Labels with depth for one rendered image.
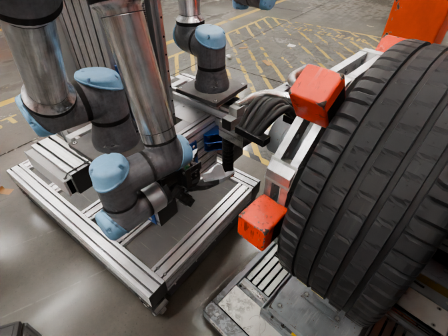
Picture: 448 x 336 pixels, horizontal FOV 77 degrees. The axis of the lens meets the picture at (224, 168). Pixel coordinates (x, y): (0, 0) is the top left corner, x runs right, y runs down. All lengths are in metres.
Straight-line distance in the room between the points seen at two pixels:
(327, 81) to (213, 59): 0.69
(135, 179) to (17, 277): 1.33
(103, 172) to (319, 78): 0.43
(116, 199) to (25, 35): 0.32
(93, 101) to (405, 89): 0.71
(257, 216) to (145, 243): 0.89
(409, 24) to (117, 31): 0.93
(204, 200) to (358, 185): 1.13
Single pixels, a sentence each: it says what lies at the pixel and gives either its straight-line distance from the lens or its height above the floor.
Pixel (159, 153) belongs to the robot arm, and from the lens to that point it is 0.62.
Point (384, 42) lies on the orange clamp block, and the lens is 0.94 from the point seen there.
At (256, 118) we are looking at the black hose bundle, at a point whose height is 1.01.
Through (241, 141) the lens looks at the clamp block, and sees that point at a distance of 0.75.
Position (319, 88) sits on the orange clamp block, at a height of 1.14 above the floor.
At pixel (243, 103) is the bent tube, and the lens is 0.75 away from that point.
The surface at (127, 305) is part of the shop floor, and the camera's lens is 1.55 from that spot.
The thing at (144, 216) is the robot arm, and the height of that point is 0.85.
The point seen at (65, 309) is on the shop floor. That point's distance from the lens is 1.65.
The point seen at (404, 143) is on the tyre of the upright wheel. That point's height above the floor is 1.10.
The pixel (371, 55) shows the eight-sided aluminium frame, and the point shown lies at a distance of 0.82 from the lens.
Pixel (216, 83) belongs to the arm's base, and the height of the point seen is 0.86.
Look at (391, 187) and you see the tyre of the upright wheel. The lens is 0.52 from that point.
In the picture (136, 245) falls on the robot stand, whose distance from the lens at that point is 1.44.
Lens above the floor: 1.37
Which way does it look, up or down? 42 degrees down
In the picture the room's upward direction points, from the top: straight up
